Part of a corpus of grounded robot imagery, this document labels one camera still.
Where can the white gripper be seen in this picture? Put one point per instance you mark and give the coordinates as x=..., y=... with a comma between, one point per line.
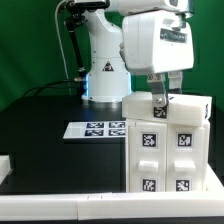
x=152, y=46

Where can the white wedge cabinet top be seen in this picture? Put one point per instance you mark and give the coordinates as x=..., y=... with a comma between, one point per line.
x=191, y=110

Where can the white cabinet body box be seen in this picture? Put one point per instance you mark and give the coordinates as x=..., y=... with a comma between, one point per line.
x=206, y=125

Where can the white cabinet door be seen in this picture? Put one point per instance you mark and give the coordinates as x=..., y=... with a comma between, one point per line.
x=147, y=156
x=185, y=152

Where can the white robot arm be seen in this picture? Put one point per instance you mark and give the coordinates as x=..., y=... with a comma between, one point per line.
x=108, y=80

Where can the white marker plate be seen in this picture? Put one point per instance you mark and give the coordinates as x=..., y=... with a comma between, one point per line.
x=95, y=129

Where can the white obstacle fence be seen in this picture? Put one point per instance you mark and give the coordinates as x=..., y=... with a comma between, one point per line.
x=207, y=203

